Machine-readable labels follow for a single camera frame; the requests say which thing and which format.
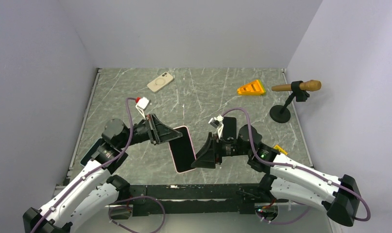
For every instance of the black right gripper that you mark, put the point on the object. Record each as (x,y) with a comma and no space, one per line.
(208,156)

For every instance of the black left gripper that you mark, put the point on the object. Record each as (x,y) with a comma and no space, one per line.
(161,132)

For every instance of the black phone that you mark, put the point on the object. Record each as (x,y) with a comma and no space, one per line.
(229,131)

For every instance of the beige phone case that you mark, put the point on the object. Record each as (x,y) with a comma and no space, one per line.
(160,82)

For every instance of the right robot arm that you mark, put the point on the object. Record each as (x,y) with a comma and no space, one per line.
(285,178)

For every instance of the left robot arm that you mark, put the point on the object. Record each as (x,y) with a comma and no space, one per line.
(96,186)

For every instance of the phone in blue case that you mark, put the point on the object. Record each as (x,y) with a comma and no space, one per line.
(90,152)

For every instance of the yellow grid toy block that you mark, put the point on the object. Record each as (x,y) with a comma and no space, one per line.
(280,149)

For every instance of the brown microphone on stand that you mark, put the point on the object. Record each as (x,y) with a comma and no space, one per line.
(299,91)

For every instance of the orange triangular toy block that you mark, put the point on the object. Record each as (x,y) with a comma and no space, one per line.
(254,88)

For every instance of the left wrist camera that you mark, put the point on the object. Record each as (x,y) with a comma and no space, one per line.
(142,104)

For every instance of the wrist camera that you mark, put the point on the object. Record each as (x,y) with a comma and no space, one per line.
(142,104)
(217,123)

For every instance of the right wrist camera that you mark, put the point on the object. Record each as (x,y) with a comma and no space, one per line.
(217,123)

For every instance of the black base frame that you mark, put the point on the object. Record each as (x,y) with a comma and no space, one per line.
(242,198)

